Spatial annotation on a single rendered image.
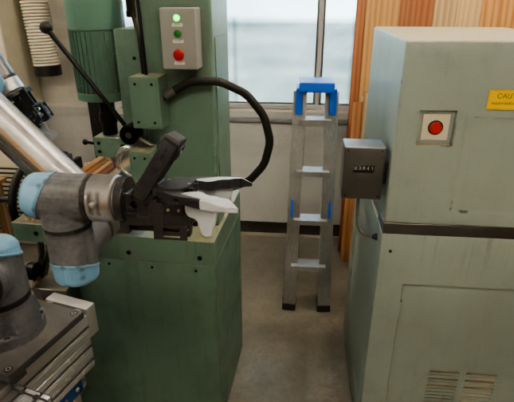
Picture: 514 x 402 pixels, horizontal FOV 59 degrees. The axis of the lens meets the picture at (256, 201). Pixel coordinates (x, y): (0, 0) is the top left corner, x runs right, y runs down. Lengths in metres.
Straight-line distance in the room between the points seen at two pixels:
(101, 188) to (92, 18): 0.89
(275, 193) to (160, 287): 1.61
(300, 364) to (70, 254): 1.56
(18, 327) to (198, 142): 0.72
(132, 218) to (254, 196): 2.38
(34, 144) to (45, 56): 2.15
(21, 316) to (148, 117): 0.63
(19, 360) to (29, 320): 0.09
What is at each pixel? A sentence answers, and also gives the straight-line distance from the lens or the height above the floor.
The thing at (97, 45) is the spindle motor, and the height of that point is 1.37.
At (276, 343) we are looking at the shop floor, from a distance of 2.29.
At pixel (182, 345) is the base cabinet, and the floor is 0.37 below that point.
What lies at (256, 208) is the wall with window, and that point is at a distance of 3.11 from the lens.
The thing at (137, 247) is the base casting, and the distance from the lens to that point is 1.55.
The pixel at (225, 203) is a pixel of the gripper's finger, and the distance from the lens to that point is 0.63.
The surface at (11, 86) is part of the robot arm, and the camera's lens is 1.66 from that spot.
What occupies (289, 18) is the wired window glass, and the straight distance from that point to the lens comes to 2.89.
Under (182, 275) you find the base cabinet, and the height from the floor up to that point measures 0.67.
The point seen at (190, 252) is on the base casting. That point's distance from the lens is 1.50.
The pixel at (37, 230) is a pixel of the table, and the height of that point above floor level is 0.88.
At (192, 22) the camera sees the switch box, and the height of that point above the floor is 1.44.
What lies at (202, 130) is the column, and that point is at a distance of 1.44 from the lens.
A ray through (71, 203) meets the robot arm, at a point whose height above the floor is 1.22.
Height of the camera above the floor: 1.50
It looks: 24 degrees down
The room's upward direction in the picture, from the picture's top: straight up
